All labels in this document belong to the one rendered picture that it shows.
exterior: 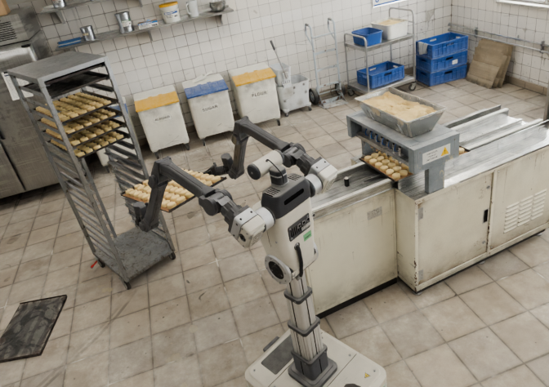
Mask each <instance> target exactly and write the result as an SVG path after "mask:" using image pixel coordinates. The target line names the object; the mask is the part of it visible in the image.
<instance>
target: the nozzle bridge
mask: <svg viewBox="0 0 549 387"><path fill-rule="evenodd" d="M346 121H347V131H348V136H349V137H351V138H352V137H355V136H356V137H358V138H360V139H361V144H362V154H364V155H366V154H369V153H372V152H375V151H376V150H375V148H377V149H379V150H381V151H382V152H383V153H386V154H388V155H389V156H391V157H393V158H394V159H396V160H398V161H400V162H401V163H403V164H405V165H406V166H408V168H409V172H411V173H413V174H414V175H415V174H417V173H419V172H421V171H425V191H424V192H425V193H427V194H432V193H434V192H436V191H438V190H440V189H443V188H444V166H445V162H447V161H449V160H452V159H454V158H457V157H459V140H460V133H459V132H457V131H454V130H452V129H449V128H447V127H444V126H442V125H440V124H438V123H437V124H436V125H435V127H434V129H433V130H432V131H428V132H426V133H424V134H421V135H419V136H415V137H413V138H410V137H408V136H406V135H404V134H402V133H400V132H398V131H396V130H394V129H392V128H390V127H387V126H385V125H383V124H381V123H379V122H377V121H375V120H373V119H371V118H369V117H367V115H366V114H365V112H364V111H363V110H360V111H357V112H354V113H351V114H348V115H346ZM366 128H367V131H366ZM365 131H366V134H367V135H369V132H370V131H372V132H373V138H374V137H375V133H376V134H378V141H379V140H381V136H382V137H384V144H386V140H389V141H390V147H392V145H393V143H395V144H396V146H395V151H397V150H399V146H401V148H402V155H401V156H399V152H392V149H387V148H386V145H381V142H377V143H376V142H375V139H372V140H370V137H369V136H366V135H365ZM370 145H371V146H373V148H372V149H371V147H370Z"/></svg>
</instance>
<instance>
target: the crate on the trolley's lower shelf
mask: <svg viewBox="0 0 549 387"><path fill-rule="evenodd" d="M394 65H395V66H398V67H397V68H396V67H394ZM373 68H376V69H374V70H371V71H370V69H373ZM403 78H404V65H402V64H397V63H394V62H391V61H385V62H382V63H380V64H375V65H373V66H370V67H368V80H369V88H372V89H374V88H377V87H381V86H384V85H386V84H389V83H392V82H396V81H399V80H401V79H403ZM357 81H358V84H360V85H363V86H366V87H368V84H367V70H366V68H364V69H360V70H357Z"/></svg>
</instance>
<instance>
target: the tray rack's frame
mask: <svg viewBox="0 0 549 387"><path fill-rule="evenodd" d="M101 62H104V58H103V57H102V55H96V54H90V53H84V52H78V51H67V52H64V53H61V54H58V55H55V56H51V57H47V58H45V59H42V60H37V61H34V62H32V63H28V64H24V65H21V66H18V67H15V68H13V69H8V70H7V72H8V75H9V77H10V79H11V81H12V83H13V85H14V87H15V89H16V92H17V94H18V96H19V97H20V100H21V103H22V105H23V106H24V108H25V111H26V113H27V115H28V117H29V120H30V122H31V123H32V125H33V129H34V130H35V132H36V134H37V136H38V138H39V140H40V143H41V145H42V147H43V149H44V151H45V153H46V155H47V158H48V160H49V162H50V164H51V166H52V168H53V171H54V172H55V174H56V177H57V179H58V181H59V182H60V186H61V188H62V189H63V191H64V193H65V196H66V198H67V200H68V202H69V205H70V206H71V208H72V210H73V213H74V215H75V217H76V219H77V221H78V224H79V226H80V228H81V230H82V232H83V234H84V236H85V239H86V240H87V243H88V245H89V247H90V248H91V252H92V254H93V255H94V258H95V259H97V260H101V261H102V262H103V263H104V264H105V265H107V266H108V267H109V268H110V269H112V270H113V271H114V272H115V273H116V274H117V275H118V276H119V277H120V278H119V279H120V280H121V281H122V283H123V285H124V286H125V287H126V285H125V283H124V281H125V280H124V278H123V275H122V273H121V271H120V269H119V267H118V264H117V263H115V262H114V261H113V260H112V259H110V258H109V257H108V256H107V255H106V254H105V253H104V252H102V251H101V250H100V249H99V248H97V249H95V248H94V246H93V243H92V241H91V239H90V237H89V235H88V232H87V230H86V228H85V226H84V224H83V221H82V219H81V217H80V215H79V214H78V210H77V208H76V206H75V205H74V202H73V199H72V198H71V196H70V194H69V191H68V189H67V187H66V185H65V182H64V181H63V179H62V176H61V174H60V172H59V170H58V168H57V165H56V163H55V161H54V159H53V157H52V155H51V152H50V150H49V148H48V147H47V143H46V141H45V140H44V138H43V136H42V133H41V131H40V129H39V127H38V124H37V123H36V120H35V118H34V116H33V114H32V112H31V109H30V107H29V105H28V103H27V101H26V99H25V96H24V94H23V92H22V90H21V89H20V85H19V83H18V82H17V80H16V77H19V78H23V79H26V80H30V81H32V82H37V81H36V78H39V77H41V78H42V80H43V81H44V82H45V81H48V80H51V79H53V78H58V77H60V76H63V75H66V74H68V73H72V72H75V71H78V70H80V69H85V68H87V67H90V66H92V65H96V64H99V63H101ZM81 159H82V161H81V162H82V164H83V167H84V169H85V171H87V172H86V173H87V176H88V179H89V180H90V181H91V186H92V188H93V190H94V192H96V197H97V199H98V201H99V202H100V206H101V209H102V211H103V212H104V213H105V214H104V215H105V218H106V220H107V222H109V227H110V229H111V231H112V232H113V236H114V240H115V241H117V242H116V243H115V244H114V245H115V246H116V247H117V248H118V249H119V250H120V252H119V255H120V256H121V257H122V258H123V259H124V260H125V261H123V262H122V263H123V264H124V265H125V266H127V267H128V269H127V270H126V272H127V276H128V277H129V279H130V280H132V279H133V278H134V277H136V276H137V275H139V274H141V273H142V272H144V271H145V270H147V269H148V268H150V267H151V266H153V265H155V264H156V263H158V262H159V261H160V260H162V259H163V258H165V257H166V256H170V257H171V253H172V250H171V249H170V247H169V245H168V244H165V243H164V242H162V241H160V240H159V239H157V238H156V237H154V236H153V235H151V234H149V233H148V232H147V233H146V232H145V231H142V230H141V229H140V227H139V226H137V225H135V227H133V228H131V229H129V230H128V231H127V232H125V233H123V234H121V235H119V236H117V234H116V233H115V230H114V227H113V225H112V223H111V221H110V218H109V216H108V213H107V211H106V210H105V206H104V204H103V202H102V200H101V197H100V195H99V192H98V190H97V188H96V185H95V183H94V180H93V179H92V175H91V173H90V172H89V169H88V167H87V164H86V162H85V159H84V158H81ZM97 262H98V264H99V265H100V262H99V261H97Z"/></svg>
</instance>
